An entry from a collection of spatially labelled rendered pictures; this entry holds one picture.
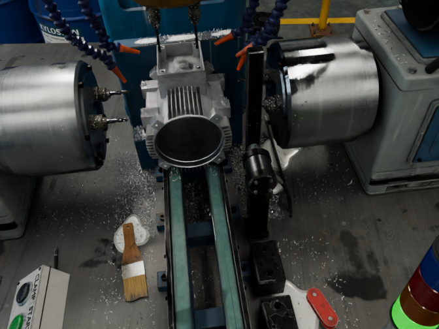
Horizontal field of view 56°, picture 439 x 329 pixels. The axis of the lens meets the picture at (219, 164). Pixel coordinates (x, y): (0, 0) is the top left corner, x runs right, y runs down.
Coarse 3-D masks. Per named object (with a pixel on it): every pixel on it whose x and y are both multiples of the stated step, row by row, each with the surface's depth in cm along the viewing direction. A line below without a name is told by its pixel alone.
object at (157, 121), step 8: (208, 64) 98; (152, 72) 97; (208, 72) 99; (208, 112) 87; (216, 112) 85; (152, 120) 86; (160, 120) 85; (216, 120) 86; (160, 160) 95; (216, 160) 95
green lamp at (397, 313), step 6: (396, 306) 59; (396, 312) 59; (402, 312) 57; (396, 318) 60; (402, 318) 58; (408, 318) 57; (396, 324) 60; (402, 324) 58; (408, 324) 57; (414, 324) 56; (438, 324) 56
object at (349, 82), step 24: (288, 48) 87; (312, 48) 87; (336, 48) 87; (360, 48) 88; (264, 72) 97; (288, 72) 84; (312, 72) 84; (336, 72) 85; (360, 72) 85; (288, 96) 84; (312, 96) 84; (336, 96) 85; (360, 96) 85; (288, 120) 87; (312, 120) 87; (336, 120) 87; (360, 120) 88; (288, 144) 92; (312, 144) 94
